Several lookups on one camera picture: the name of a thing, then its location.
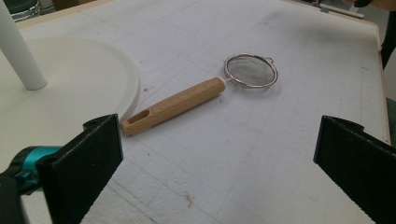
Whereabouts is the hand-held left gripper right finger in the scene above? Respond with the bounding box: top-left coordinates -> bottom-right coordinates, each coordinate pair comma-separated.
313,115 -> 396,224

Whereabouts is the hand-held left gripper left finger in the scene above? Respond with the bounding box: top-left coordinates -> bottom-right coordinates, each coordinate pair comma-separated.
35,113 -> 124,224

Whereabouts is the wooden handled mesh strainer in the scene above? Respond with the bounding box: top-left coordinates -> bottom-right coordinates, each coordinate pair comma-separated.
120,52 -> 279,137

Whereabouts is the white stand pole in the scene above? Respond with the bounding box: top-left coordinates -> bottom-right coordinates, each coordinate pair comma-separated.
0,0 -> 48,91

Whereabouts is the grey metal bar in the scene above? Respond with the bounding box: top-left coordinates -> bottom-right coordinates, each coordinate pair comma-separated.
314,2 -> 365,20

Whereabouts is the dark round object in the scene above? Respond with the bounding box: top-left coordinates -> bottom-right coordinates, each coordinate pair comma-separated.
2,0 -> 43,22

